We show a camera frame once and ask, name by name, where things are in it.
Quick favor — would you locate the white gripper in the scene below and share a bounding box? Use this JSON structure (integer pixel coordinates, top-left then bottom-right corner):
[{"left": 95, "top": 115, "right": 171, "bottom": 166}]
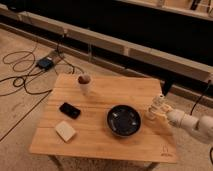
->
[{"left": 155, "top": 104, "right": 182, "bottom": 125}]

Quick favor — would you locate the white plastic bottle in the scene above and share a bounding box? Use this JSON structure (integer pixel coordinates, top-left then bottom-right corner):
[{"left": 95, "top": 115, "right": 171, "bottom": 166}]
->
[{"left": 146, "top": 94, "right": 165, "bottom": 120}]

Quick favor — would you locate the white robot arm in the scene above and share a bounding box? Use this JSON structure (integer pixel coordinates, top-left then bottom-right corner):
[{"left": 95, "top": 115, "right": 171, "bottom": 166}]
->
[{"left": 157, "top": 104, "right": 213, "bottom": 144}]

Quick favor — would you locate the black round bowl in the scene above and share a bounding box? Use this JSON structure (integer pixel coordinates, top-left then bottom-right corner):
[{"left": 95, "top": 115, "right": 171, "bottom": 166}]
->
[{"left": 107, "top": 105, "right": 141, "bottom": 137}]

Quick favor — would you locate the long wooden floor beam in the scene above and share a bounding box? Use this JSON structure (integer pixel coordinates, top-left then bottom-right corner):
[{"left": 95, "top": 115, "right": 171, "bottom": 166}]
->
[{"left": 0, "top": 4, "right": 213, "bottom": 82}]

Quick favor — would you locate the wooden folding table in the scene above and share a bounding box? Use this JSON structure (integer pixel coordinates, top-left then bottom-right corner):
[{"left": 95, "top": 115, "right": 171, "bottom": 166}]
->
[{"left": 29, "top": 74, "right": 178, "bottom": 163}]

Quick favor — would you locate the white cup with brown ball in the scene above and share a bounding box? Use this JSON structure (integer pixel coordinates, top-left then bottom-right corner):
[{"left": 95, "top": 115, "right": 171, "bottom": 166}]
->
[{"left": 78, "top": 74, "right": 91, "bottom": 94}]

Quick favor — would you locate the black smartphone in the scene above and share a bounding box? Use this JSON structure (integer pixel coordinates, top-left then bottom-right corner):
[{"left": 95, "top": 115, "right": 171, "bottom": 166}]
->
[{"left": 59, "top": 103, "right": 81, "bottom": 119}]

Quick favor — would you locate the beige square sponge block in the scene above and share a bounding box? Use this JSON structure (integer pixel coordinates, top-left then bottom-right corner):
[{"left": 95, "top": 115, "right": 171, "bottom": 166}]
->
[{"left": 55, "top": 121, "right": 76, "bottom": 142}]

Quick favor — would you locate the blue power box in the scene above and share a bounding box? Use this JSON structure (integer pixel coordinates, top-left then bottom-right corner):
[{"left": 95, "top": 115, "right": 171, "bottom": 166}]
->
[{"left": 36, "top": 57, "right": 54, "bottom": 71}]

